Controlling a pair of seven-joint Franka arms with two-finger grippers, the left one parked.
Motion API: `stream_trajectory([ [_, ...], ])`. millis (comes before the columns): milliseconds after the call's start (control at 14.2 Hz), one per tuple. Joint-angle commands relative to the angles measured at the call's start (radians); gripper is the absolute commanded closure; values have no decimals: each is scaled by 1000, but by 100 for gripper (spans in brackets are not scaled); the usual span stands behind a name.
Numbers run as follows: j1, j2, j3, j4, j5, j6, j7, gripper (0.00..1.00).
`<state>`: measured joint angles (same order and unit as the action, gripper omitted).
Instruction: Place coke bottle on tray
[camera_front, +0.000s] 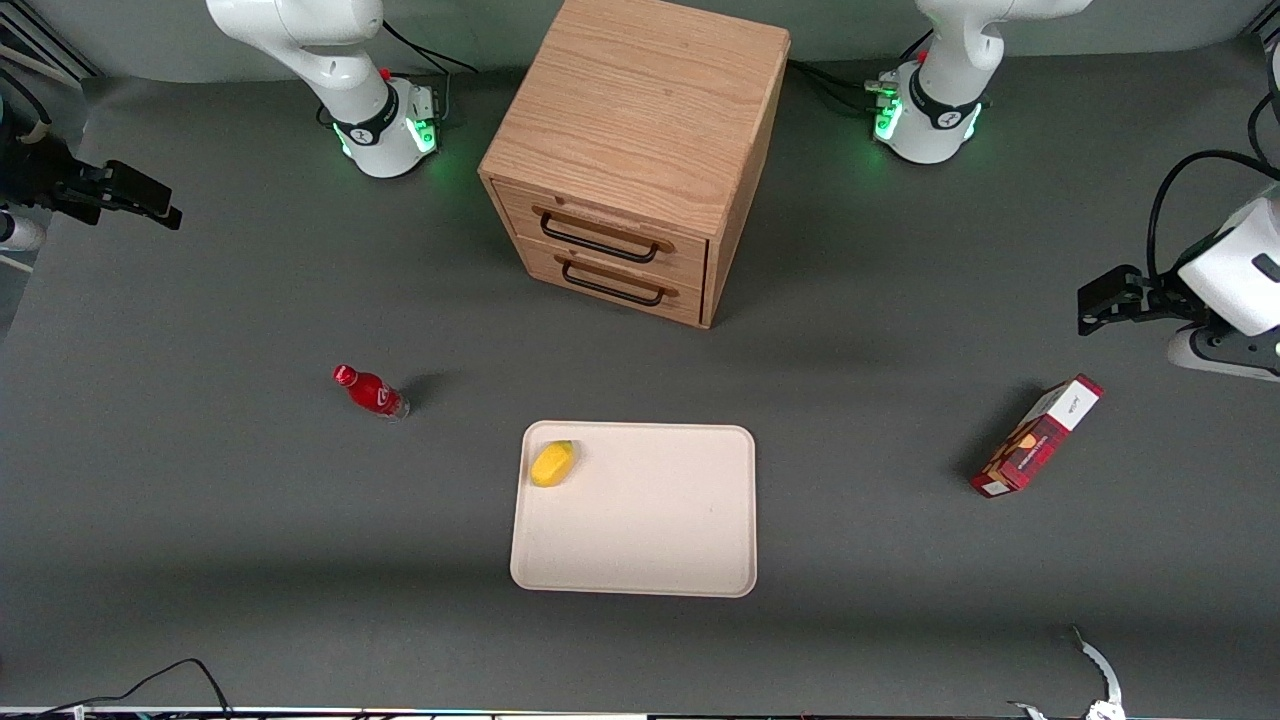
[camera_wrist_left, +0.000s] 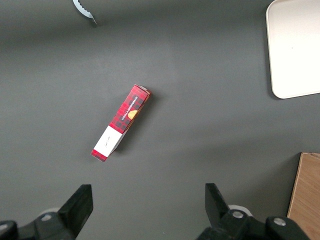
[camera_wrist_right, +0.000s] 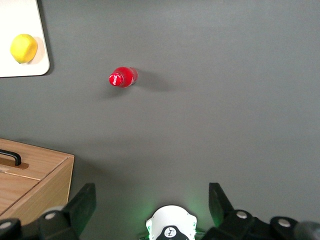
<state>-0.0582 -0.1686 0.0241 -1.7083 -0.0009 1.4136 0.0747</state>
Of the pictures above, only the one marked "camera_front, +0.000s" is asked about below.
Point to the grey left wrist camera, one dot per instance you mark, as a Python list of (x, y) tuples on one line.
[(1215, 352)]

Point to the red and white snack box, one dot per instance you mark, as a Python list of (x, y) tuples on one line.
[(1040, 437)]

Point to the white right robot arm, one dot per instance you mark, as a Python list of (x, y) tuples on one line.
[(330, 60)]

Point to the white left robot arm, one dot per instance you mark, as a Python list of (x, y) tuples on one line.
[(1240, 270)]

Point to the red coke bottle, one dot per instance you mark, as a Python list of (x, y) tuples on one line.
[(370, 391)]

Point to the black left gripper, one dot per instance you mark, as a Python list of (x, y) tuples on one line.
[(1159, 296)]

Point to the white metal clamp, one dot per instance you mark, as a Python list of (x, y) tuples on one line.
[(1100, 680)]

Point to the wooden drawer cabinet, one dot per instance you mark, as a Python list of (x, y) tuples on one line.
[(640, 110)]

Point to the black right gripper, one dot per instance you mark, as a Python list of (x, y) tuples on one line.
[(38, 172)]

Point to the yellow lemon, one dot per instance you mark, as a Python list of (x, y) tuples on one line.
[(552, 463)]

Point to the beige plastic tray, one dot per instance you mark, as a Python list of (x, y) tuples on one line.
[(650, 520)]

